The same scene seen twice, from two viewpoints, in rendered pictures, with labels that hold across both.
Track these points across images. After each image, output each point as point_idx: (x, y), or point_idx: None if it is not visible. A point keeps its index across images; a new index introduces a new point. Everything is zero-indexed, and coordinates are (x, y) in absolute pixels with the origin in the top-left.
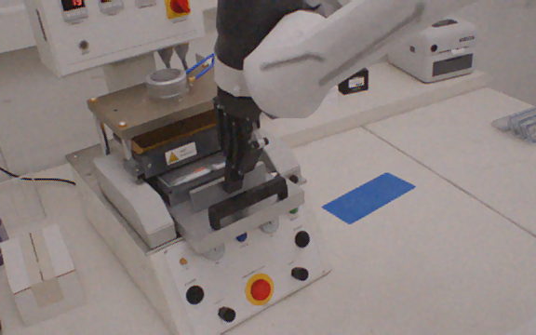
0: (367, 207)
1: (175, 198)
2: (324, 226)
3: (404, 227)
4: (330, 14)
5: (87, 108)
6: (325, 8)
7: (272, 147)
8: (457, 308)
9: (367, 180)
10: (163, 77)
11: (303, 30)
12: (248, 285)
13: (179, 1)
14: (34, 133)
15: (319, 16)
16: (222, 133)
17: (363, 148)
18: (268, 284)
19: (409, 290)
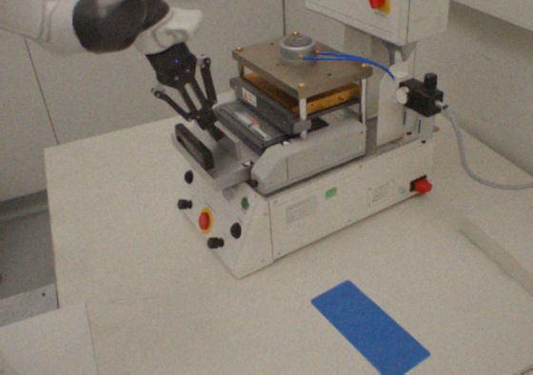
0: (341, 320)
1: (219, 116)
2: (309, 279)
3: (296, 349)
4: (79, 5)
5: (468, 79)
6: (83, 0)
7: (272, 149)
8: (154, 365)
9: (408, 328)
10: (287, 40)
11: (61, 2)
12: (204, 209)
13: None
14: (433, 70)
15: (75, 2)
16: (205, 86)
17: (502, 336)
18: (206, 223)
19: (191, 333)
